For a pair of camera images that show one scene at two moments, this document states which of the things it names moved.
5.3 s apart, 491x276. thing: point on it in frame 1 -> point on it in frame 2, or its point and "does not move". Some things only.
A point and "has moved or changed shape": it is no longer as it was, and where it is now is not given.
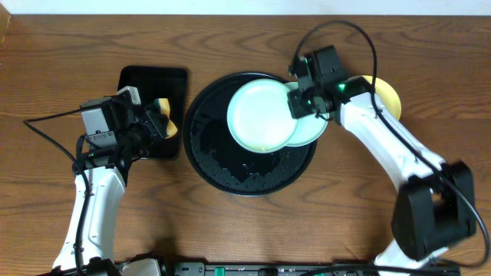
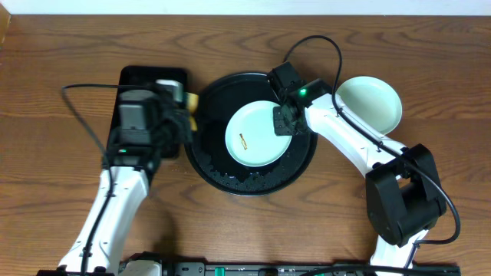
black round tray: [221, 160] does not move
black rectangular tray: [154, 83] does not move
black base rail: [309, 269] does not move
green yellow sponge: [164, 106] has moved or changed shape
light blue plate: [311, 127] has moved or changed shape
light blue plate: [259, 116] has moved or changed shape
